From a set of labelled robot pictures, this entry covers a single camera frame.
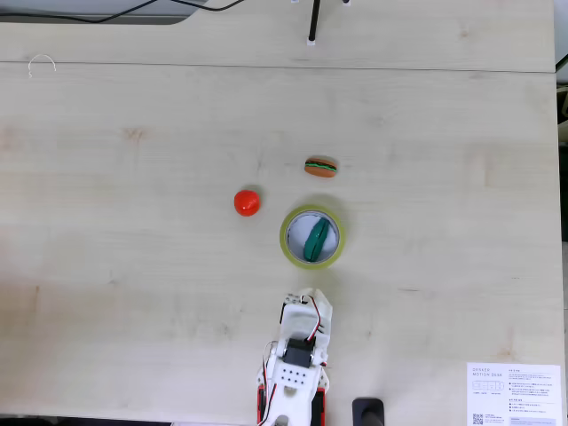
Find red toy strawberry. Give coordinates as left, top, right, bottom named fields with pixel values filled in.
left=233, top=189, right=263, bottom=218

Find black cable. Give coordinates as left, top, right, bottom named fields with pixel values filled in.
left=0, top=0, right=246, bottom=24

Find black camera tripod white feet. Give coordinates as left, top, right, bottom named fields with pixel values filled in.
left=289, top=0, right=352, bottom=48

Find green toy cucumber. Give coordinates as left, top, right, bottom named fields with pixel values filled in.
left=302, top=217, right=332, bottom=262

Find yellow packing tape roll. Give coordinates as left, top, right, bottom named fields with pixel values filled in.
left=279, top=204, right=348, bottom=272

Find thin white wire loop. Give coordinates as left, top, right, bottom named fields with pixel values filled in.
left=27, top=53, right=59, bottom=81

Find red white servo cable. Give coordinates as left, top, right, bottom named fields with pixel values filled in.
left=304, top=296, right=328, bottom=343

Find red base clamp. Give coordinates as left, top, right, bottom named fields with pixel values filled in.
left=312, top=389, right=327, bottom=426
left=256, top=385, right=270, bottom=425

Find white printed paper sheet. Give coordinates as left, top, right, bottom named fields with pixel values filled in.
left=466, top=362, right=563, bottom=426

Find toy hamburger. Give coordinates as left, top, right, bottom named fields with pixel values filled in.
left=304, top=155, right=340, bottom=180

